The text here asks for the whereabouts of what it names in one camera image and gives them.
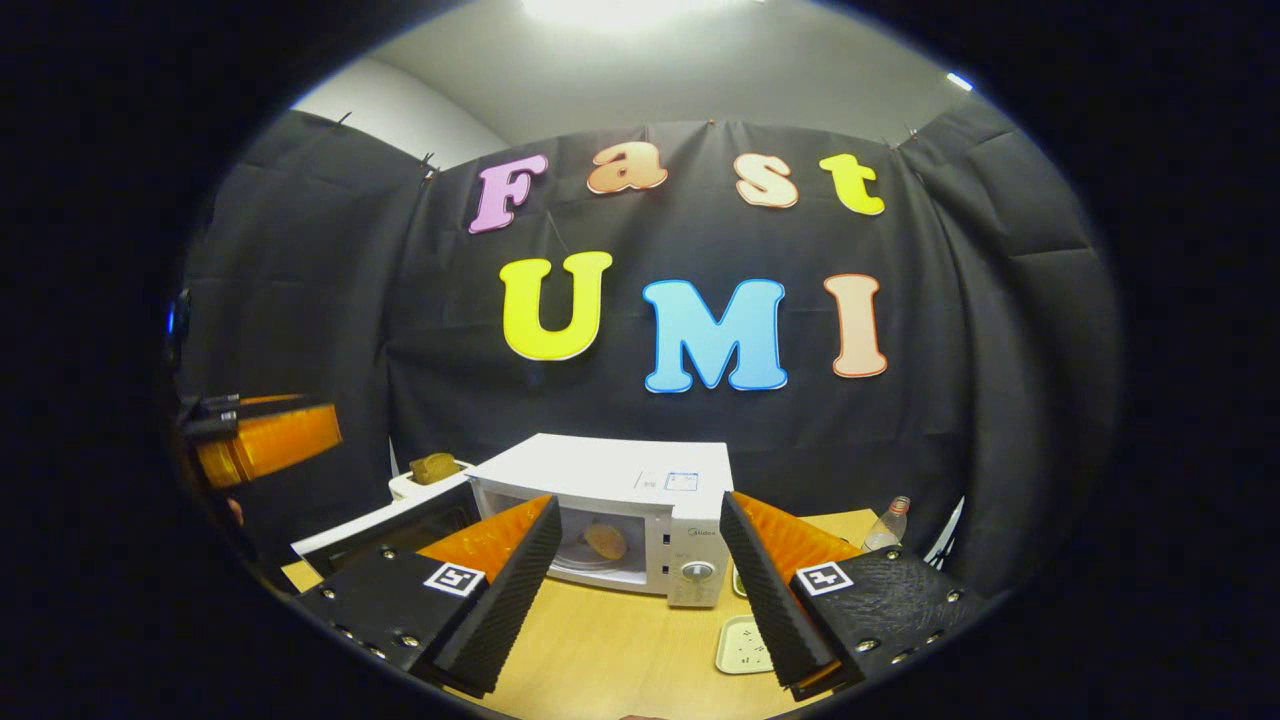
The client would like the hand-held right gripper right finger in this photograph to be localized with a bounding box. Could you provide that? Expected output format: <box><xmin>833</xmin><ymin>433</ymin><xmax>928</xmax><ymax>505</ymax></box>
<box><xmin>718</xmin><ymin>490</ymin><xmax>986</xmax><ymax>701</ymax></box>

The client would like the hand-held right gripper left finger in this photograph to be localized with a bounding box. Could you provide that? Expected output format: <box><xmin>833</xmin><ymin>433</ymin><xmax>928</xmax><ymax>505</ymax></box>
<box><xmin>295</xmin><ymin>493</ymin><xmax>563</xmax><ymax>699</ymax></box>

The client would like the white microwave oven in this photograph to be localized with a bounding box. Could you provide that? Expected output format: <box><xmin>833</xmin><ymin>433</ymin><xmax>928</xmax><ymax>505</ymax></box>
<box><xmin>290</xmin><ymin>433</ymin><xmax>736</xmax><ymax>609</ymax></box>

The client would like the white square plate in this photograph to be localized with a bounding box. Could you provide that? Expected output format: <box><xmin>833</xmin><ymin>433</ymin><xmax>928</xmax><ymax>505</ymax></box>
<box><xmin>714</xmin><ymin>615</ymin><xmax>776</xmax><ymax>676</ymax></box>

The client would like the white toaster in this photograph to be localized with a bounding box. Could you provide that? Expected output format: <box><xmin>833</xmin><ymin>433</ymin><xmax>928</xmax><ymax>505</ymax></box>
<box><xmin>388</xmin><ymin>458</ymin><xmax>471</xmax><ymax>501</ymax></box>

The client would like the clear plastic water bottle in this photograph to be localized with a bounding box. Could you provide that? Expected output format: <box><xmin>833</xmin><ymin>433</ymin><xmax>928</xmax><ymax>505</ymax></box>
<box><xmin>862</xmin><ymin>496</ymin><xmax>911</xmax><ymax>553</ymax></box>

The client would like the black backdrop cloth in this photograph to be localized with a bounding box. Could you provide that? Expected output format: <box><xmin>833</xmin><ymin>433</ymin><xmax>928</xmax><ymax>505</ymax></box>
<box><xmin>175</xmin><ymin>95</ymin><xmax>1126</xmax><ymax>601</ymax></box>

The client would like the large ceiling light panel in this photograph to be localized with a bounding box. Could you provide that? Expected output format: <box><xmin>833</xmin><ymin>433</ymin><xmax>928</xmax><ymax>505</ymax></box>
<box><xmin>520</xmin><ymin>0</ymin><xmax>771</xmax><ymax>36</ymax></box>

